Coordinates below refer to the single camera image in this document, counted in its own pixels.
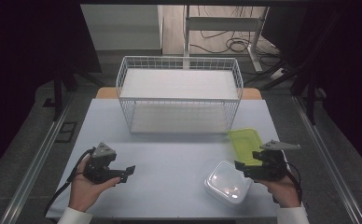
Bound green plastic container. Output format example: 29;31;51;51
228;127;266;167

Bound white table cover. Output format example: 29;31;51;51
45;98;308;218

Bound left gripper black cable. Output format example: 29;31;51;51
43;147;96;217

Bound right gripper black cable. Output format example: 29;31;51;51
271;161;304;204

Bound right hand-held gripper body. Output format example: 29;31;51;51
252;139;302;182

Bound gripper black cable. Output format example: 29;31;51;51
271;161;304;204
43;147;96;217

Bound white cabinet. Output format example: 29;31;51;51
79;4;164;57

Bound black metal stand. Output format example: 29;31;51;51
42;69;77;122
289;62;327;125

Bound black floor cables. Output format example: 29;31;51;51
189;6;283;68

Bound dark curtain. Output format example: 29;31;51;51
262;6;362;175
0;0;103;181

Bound white wire shelf rack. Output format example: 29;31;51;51
116;55;244;135

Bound person's white sleeve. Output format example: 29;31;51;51
276;205;310;224
57;206;93;224

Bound person's right hand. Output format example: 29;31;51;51
255;174;302;209

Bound person's left white sleeve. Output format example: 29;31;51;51
57;206;93;224

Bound white power strip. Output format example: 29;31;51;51
269;67;285;81

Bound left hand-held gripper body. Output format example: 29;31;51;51
83;142;121;185

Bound white plastic container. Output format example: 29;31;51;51
203;161;253;208

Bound person's left hand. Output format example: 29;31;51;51
68;157;121;213

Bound aluminium rail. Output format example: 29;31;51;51
292;95;362;224
0;92;75;224

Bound person's right white sleeve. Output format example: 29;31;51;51
276;205;310;224

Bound white metal desk frame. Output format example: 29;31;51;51
182;4;271;73

